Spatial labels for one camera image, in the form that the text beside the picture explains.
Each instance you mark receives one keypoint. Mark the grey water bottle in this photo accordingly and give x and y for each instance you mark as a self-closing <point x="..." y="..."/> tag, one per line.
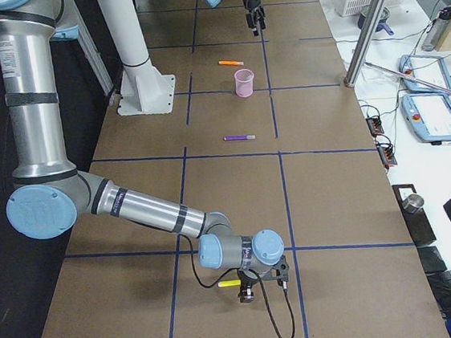
<point x="439" y="25"/>

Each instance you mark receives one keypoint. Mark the yellow highlighter pen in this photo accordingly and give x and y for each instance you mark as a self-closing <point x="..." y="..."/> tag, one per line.
<point x="230" y="283"/>

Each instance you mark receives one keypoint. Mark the far black power adapter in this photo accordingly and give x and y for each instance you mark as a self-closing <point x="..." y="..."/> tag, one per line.
<point x="374" y="124"/>

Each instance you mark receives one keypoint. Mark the aluminium frame post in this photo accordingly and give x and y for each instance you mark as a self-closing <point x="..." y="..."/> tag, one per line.
<point x="363" y="43"/>

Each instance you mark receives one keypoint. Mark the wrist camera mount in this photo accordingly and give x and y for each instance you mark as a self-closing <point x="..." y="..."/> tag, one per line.
<point x="279" y="273"/>

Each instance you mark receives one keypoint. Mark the small steel cup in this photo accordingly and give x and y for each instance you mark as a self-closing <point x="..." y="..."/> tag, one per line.
<point x="413" y="203"/>

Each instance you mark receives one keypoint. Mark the black box under cup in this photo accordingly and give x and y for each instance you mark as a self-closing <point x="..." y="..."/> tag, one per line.
<point x="418" y="224"/>

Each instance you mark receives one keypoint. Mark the near blue teach pendant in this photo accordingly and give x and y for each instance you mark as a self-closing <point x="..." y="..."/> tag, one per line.
<point x="429" y="116"/>

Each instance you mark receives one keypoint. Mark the orange highlighter pen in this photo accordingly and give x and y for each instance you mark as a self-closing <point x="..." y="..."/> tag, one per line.
<point x="230" y="62"/>

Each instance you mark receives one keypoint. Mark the silver metal rod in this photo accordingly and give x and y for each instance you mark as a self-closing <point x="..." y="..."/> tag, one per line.
<point x="409" y="78"/>

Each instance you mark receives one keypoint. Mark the pink mesh pen holder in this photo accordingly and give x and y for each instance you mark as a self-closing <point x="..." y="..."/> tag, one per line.
<point x="244" y="79"/>

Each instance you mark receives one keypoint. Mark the near black power adapter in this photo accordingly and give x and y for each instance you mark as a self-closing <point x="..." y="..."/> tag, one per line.
<point x="386" y="154"/>

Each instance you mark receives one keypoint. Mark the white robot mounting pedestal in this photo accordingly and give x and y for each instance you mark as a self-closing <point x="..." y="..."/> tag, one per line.
<point x="144" y="90"/>

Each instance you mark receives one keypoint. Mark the far blue teach pendant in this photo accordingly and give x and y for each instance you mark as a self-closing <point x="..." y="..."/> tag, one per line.
<point x="431" y="69"/>

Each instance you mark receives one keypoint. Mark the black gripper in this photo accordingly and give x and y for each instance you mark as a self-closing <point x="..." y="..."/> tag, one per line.
<point x="251" y="1"/>
<point x="247" y="277"/>

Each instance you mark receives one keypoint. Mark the blue teach pendant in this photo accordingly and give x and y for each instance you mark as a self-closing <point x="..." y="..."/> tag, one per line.
<point x="429" y="116"/>
<point x="431" y="69"/>

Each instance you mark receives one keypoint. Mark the black power adapter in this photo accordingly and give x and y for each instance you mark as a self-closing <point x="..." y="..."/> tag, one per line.
<point x="386" y="154"/>
<point x="374" y="124"/>

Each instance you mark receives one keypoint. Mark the purple marker pen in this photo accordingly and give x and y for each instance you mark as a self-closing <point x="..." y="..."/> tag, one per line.
<point x="238" y="138"/>

